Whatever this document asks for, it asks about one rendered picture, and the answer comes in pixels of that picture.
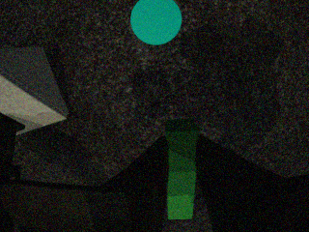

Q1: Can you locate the green rectangular post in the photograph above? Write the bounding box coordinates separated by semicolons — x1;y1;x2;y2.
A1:
165;119;198;219

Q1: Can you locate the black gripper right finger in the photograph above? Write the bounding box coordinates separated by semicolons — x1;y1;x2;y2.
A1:
194;135;309;232

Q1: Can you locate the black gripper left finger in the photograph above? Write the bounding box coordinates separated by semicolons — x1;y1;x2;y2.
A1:
0;136;169;232

